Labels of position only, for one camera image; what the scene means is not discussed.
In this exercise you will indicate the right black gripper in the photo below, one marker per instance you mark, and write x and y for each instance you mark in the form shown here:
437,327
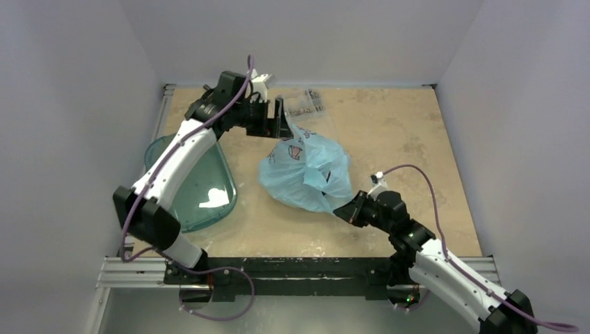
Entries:
355,211

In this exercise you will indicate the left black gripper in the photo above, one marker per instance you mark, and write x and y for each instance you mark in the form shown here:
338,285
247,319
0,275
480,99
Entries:
275,127

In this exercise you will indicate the light blue plastic bag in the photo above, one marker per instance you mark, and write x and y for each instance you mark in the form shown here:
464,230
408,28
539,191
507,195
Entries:
307,171

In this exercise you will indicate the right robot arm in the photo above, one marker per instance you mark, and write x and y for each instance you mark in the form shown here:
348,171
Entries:
421,258

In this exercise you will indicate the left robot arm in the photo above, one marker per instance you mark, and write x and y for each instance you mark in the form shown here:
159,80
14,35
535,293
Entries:
141,208

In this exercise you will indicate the clear plastic organizer box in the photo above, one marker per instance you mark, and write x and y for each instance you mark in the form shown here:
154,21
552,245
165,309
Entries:
305,108

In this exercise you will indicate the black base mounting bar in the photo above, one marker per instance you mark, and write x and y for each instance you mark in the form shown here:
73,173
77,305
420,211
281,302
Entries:
373,278

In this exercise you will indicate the teal plastic tub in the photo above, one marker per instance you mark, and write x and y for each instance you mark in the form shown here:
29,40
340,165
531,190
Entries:
207,194

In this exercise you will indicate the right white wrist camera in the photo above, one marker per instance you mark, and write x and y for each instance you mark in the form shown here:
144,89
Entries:
379,185

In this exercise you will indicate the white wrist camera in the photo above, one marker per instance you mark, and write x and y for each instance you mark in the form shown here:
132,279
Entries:
260,85
379,185

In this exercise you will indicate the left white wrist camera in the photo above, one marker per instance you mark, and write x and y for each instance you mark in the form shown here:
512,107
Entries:
260,85

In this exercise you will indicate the aluminium frame rail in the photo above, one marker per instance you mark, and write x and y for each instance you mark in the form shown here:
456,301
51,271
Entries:
143,272

